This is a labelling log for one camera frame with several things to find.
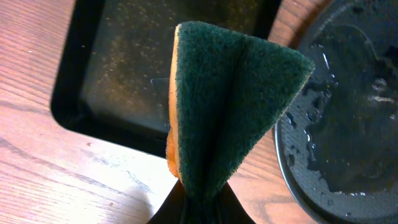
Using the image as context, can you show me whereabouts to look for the black round tray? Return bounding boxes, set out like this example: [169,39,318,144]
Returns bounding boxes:
[274,0,397,223]

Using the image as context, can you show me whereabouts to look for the black rectangular tray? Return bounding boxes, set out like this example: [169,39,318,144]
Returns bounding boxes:
[50,0,280,157]

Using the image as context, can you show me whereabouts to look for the green and yellow sponge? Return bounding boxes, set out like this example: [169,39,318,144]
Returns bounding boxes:
[165,21,316,203]

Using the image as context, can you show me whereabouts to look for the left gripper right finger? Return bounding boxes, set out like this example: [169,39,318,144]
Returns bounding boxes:
[217,183,255,224]

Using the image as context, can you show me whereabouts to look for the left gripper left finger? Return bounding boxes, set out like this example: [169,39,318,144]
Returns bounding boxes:
[147,180,187,224]

